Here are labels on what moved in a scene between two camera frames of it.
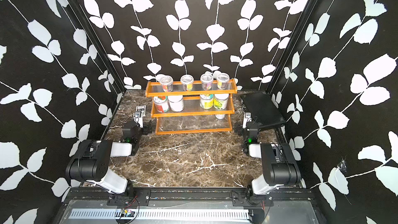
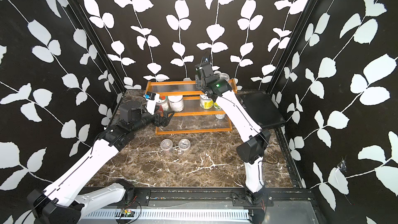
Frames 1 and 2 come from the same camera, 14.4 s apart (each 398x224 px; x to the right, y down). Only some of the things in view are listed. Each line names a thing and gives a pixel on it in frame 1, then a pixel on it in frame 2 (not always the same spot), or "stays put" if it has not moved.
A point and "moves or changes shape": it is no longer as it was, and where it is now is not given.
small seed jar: (167, 82) → (167, 145)
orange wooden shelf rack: (192, 107) stays put
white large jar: (176, 102) stays put
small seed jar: (187, 81) → (184, 145)
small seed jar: (223, 79) stays put
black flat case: (263, 110) stays put
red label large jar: (161, 104) stays put
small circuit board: (126, 212) stays put
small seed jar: (207, 81) moves or changes shape
